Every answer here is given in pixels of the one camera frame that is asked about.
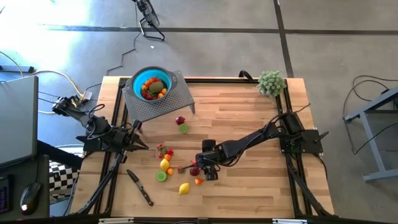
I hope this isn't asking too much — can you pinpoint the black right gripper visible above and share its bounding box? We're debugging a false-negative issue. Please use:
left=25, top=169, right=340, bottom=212
left=179, top=139, right=229, bottom=181

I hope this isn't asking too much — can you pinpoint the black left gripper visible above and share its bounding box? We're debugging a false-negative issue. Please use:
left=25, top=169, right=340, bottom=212
left=108, top=119, right=149, bottom=162

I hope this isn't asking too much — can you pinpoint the blue collapsible colander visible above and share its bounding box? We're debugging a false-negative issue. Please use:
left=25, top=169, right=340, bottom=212
left=129, top=65, right=180, bottom=105

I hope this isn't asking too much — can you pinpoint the grey perforated metal shelf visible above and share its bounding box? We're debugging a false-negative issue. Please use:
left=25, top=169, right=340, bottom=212
left=121, top=70, right=196, bottom=124

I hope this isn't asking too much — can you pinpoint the white power adapter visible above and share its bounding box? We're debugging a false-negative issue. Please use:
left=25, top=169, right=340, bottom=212
left=67, top=91, right=94, bottom=110

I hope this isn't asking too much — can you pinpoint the black white checkerboard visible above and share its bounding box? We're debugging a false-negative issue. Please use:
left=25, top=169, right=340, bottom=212
left=48, top=160, right=82, bottom=200

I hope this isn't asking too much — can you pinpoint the green plant in white pot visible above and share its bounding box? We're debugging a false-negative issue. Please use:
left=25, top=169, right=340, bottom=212
left=256, top=70, right=287, bottom=95

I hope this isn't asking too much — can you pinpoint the black desk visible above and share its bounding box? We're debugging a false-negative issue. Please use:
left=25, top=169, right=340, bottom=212
left=0, top=154, right=50, bottom=220

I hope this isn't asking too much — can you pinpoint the black computer mouse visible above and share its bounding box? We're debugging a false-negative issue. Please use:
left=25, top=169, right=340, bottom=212
left=19, top=182, right=42, bottom=216

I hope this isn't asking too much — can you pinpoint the black keyboard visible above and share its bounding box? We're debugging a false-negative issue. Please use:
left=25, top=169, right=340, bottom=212
left=0, top=174, right=14, bottom=215

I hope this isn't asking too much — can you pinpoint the grey metal table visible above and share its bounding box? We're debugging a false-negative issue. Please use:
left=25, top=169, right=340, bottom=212
left=343, top=85, right=398, bottom=183

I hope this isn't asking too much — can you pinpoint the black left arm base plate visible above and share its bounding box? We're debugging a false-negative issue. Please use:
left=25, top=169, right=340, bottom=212
left=76, top=133, right=129, bottom=153

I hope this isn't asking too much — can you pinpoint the black handled kitchen knife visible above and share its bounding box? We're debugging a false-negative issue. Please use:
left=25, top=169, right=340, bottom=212
left=126, top=169, right=155, bottom=207

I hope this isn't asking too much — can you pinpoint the silver metal bracket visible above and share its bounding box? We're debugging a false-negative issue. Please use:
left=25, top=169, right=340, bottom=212
left=98, top=217, right=134, bottom=224
left=272, top=218, right=308, bottom=224

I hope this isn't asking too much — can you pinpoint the black cable loop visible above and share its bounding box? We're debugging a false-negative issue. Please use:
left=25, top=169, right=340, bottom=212
left=238, top=70, right=254, bottom=82

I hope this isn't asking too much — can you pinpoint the black floor cable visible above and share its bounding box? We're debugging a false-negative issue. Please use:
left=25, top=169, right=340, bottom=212
left=105, top=30, right=139, bottom=77
left=341, top=74, right=398, bottom=156

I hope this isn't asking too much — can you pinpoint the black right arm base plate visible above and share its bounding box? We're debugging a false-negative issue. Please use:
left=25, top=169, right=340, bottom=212
left=278, top=129, right=330, bottom=155

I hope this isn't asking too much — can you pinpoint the yellow extension cable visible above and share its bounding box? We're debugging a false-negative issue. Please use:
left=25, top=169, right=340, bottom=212
left=27, top=70, right=86, bottom=114

